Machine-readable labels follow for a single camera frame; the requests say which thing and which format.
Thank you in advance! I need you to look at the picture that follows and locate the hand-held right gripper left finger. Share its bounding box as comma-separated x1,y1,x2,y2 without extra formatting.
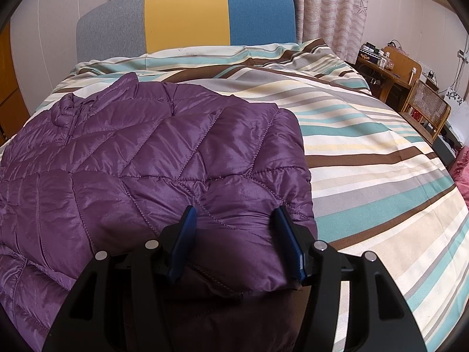
42,205,198,352

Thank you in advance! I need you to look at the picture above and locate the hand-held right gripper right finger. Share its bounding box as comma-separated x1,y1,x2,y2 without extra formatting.
273,205,427,352

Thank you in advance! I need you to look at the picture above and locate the purple quilted jacket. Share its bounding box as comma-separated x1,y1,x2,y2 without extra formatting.
0,72,319,352

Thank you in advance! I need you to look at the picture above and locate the striped bed blanket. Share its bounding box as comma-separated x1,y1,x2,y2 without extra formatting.
0,38,469,352

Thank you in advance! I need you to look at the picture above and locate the pink cloth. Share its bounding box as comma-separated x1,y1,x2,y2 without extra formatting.
452,146,469,206

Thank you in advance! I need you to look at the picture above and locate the wooden wicker chair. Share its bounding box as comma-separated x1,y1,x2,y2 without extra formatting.
399,79,452,143

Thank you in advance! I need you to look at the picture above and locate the white floral bag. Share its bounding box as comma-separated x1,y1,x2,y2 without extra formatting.
441,86,469,136

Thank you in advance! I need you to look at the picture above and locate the grey yellow blue headboard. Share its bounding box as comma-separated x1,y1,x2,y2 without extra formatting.
76,0,297,65

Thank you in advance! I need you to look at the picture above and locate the orange wooden wardrobe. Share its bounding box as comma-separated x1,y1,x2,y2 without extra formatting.
0,22,29,144

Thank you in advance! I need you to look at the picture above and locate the pink patterned curtain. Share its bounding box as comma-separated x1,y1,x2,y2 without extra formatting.
112,0,371,65

